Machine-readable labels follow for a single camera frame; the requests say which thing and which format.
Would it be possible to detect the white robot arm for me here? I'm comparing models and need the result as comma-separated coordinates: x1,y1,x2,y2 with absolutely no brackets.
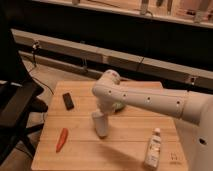
92,70,213,171

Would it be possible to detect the green bowl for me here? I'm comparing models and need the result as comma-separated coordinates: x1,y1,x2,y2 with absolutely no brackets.
113,102,126,112

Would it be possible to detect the black rectangular block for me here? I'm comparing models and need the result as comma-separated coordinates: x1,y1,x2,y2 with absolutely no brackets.
63,93,74,110

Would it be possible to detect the orange carrot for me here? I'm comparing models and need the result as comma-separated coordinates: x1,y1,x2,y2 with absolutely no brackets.
56,128,68,152

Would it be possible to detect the white plastic bottle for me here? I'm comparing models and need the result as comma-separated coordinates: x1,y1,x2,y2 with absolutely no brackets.
144,128,161,170

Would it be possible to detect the black office chair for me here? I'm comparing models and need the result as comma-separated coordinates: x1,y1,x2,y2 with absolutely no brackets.
0,8,48,166

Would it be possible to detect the black floor cable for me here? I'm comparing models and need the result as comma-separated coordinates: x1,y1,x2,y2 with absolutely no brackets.
20,54,55,96

